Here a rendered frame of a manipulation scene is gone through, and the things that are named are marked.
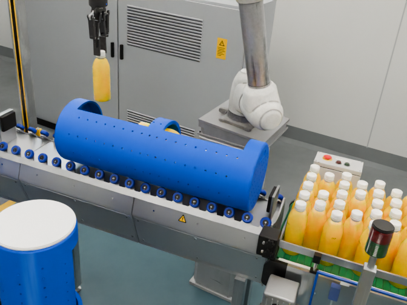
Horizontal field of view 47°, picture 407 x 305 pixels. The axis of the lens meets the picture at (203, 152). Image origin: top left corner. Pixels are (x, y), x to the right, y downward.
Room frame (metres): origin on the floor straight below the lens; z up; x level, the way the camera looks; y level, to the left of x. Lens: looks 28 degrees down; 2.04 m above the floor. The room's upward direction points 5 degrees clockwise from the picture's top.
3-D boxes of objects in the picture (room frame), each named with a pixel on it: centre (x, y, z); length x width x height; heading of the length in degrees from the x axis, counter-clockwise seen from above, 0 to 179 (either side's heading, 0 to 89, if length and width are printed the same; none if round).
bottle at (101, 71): (1.91, 0.47, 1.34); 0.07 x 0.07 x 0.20
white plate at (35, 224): (1.27, 0.56, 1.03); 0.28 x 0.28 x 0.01
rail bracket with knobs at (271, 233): (1.38, -0.27, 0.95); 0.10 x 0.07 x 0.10; 161
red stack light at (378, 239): (1.11, -0.54, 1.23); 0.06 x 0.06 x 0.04
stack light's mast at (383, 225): (1.11, -0.54, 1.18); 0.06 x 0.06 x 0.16
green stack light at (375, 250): (1.11, -0.54, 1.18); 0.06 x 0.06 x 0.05
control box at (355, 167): (1.79, -0.59, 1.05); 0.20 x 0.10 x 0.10; 71
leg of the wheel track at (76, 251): (2.00, 0.67, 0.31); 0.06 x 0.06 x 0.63; 71
